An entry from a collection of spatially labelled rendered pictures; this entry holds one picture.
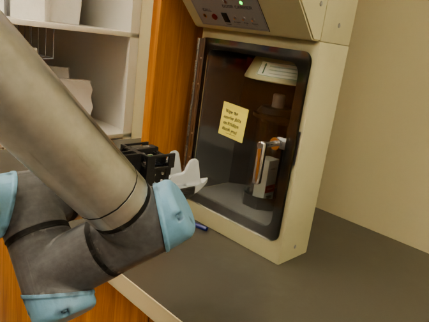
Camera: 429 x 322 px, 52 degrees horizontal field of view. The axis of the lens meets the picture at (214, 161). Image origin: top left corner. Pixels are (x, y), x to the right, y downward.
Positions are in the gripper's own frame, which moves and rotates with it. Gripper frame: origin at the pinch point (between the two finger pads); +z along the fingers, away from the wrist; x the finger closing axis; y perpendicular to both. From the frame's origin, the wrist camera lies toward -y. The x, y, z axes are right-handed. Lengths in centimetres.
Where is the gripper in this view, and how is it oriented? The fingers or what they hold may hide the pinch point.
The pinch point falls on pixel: (195, 181)
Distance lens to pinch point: 77.5
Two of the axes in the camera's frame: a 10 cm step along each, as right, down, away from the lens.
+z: 7.0, -1.1, 7.1
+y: 1.3, -9.5, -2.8
